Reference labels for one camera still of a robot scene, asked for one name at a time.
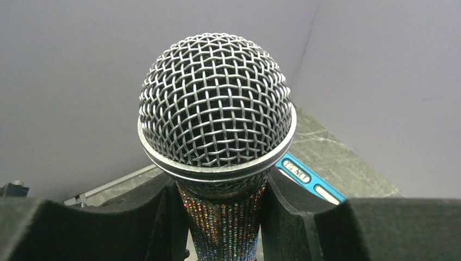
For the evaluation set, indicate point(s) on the blue network switch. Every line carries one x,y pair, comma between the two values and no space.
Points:
304,176

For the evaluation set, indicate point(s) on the glitter mesh-head microphone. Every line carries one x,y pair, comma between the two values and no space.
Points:
216,115

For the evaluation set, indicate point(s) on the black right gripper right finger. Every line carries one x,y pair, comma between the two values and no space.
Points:
298,225

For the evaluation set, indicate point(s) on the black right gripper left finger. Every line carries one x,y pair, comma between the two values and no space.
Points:
146,223

